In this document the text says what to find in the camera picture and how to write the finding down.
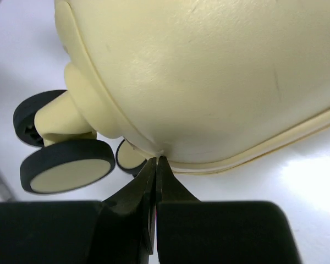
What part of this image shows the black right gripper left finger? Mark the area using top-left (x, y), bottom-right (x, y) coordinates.
top-left (0, 158), bottom-right (157, 263)

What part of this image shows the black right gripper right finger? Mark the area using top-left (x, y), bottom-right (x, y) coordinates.
top-left (156, 157), bottom-right (302, 263)

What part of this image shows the pale yellow hard-shell suitcase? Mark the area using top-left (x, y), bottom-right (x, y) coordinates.
top-left (13, 1), bottom-right (330, 194)

